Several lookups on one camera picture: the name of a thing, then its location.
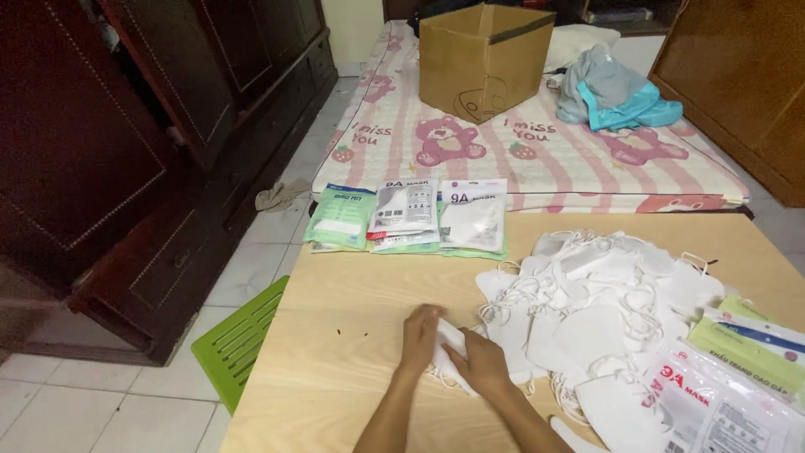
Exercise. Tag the white face mask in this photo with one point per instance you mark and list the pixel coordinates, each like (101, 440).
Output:
(450, 356)

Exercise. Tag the person's left hand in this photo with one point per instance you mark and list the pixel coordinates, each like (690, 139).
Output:
(420, 340)

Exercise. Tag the green plastic stool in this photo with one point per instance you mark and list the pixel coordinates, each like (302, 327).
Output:
(241, 345)

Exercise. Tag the grey rag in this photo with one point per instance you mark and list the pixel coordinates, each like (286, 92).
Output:
(280, 195)

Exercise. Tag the stack of mask packets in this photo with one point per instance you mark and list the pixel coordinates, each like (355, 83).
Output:
(409, 245)

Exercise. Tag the pink bear print mattress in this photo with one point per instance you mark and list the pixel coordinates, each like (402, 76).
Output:
(528, 145)

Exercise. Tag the dark wooden wardrobe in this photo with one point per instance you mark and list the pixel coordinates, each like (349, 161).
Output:
(138, 157)

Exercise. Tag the white pillow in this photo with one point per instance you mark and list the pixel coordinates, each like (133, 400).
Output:
(580, 44)

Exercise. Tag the white clear mask packet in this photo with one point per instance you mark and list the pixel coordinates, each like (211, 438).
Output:
(473, 216)

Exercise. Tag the grey and blue clothing heap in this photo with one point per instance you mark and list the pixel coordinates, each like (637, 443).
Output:
(612, 92)

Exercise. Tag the grey printed mask packet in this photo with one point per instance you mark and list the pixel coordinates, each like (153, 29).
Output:
(405, 209)

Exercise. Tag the person's left fingers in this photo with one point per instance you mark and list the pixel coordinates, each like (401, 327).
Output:
(430, 317)

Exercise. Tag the pile of white face masks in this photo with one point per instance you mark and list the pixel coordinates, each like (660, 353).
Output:
(597, 314)

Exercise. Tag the brown cardboard box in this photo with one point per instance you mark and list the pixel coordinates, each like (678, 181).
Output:
(484, 60)

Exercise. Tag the heap of empty mask packets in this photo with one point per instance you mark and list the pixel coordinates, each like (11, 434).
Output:
(729, 384)

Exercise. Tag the brown wooden cabinet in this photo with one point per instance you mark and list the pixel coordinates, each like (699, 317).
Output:
(742, 88)

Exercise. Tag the green mask packet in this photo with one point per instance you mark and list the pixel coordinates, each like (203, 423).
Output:
(338, 219)

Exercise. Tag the person's right hand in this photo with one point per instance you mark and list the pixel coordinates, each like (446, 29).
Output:
(483, 366)

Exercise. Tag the person's right fingers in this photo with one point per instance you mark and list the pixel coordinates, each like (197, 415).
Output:
(459, 348)

